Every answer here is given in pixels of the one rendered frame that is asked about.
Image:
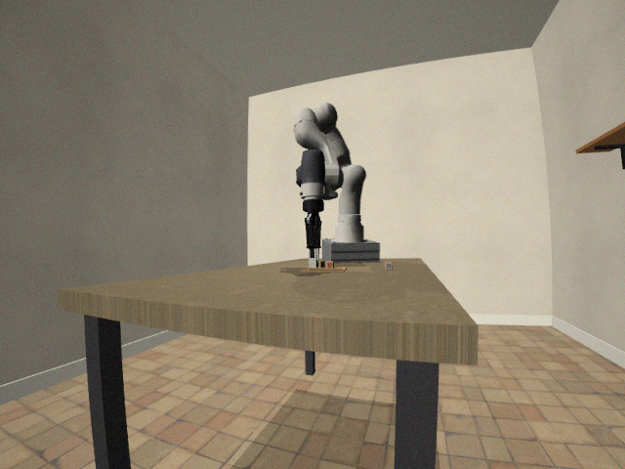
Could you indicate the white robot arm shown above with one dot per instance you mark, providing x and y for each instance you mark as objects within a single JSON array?
[{"x": 314, "y": 170}]

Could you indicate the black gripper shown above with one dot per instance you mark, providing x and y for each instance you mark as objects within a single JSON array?
[{"x": 313, "y": 228}]

